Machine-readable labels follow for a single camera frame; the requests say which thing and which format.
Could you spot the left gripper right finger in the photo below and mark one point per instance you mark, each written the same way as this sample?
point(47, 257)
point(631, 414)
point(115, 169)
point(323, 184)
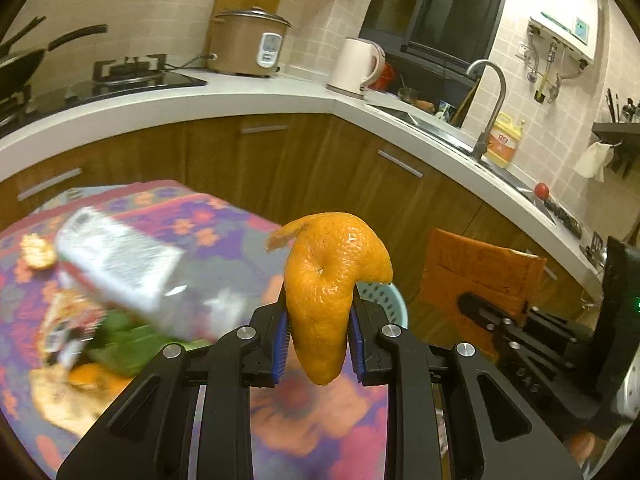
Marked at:
point(456, 397)

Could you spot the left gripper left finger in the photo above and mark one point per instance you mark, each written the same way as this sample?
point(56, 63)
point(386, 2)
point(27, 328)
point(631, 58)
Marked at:
point(187, 411)

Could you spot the large orange peel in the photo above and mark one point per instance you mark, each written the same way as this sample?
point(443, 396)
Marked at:
point(75, 400)

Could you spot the green bok choy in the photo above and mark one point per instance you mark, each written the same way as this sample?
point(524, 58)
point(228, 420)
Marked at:
point(124, 345)

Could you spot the orange package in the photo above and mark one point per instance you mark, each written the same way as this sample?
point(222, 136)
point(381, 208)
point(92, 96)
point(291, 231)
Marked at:
point(506, 278)

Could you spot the panda snack wrapper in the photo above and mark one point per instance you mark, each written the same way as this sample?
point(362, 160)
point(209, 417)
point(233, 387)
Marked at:
point(68, 326)

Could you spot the clear plastic bottle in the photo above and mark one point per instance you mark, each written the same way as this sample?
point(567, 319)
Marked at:
point(161, 283)

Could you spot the teal plastic waste basket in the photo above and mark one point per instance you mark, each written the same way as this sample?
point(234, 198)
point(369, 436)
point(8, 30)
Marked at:
point(389, 298)

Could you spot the wooden kitchen cabinets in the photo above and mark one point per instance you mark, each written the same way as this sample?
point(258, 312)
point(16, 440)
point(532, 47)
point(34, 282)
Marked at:
point(282, 167)

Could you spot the red tomato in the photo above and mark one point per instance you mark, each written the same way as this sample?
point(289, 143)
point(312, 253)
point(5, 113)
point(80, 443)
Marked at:
point(541, 191)

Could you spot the white hanging cloth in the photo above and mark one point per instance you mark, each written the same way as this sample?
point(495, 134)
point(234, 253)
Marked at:
point(592, 163)

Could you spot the small orange peel piece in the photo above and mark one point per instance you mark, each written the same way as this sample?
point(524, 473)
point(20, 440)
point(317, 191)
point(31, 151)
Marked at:
point(38, 253)

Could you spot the yellow detergent bottle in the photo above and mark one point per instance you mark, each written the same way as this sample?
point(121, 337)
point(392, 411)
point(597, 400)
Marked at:
point(504, 139)

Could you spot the red container on sill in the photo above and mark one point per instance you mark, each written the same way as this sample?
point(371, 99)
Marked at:
point(385, 79)

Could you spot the black gas stove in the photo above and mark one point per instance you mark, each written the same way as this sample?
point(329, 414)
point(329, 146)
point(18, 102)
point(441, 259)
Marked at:
point(109, 79)

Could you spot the white water heater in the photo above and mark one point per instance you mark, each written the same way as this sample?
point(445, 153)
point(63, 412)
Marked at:
point(574, 23)

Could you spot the white electric kettle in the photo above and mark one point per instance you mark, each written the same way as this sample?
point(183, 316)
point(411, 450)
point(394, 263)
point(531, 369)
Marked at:
point(359, 64)

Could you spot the dark window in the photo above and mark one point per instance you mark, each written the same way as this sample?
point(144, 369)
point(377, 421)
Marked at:
point(448, 33)

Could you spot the black wok pan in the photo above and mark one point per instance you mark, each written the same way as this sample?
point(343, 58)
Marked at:
point(16, 68)

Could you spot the brown rice cooker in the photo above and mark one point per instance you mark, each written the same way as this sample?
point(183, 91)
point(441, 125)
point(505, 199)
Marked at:
point(246, 42)

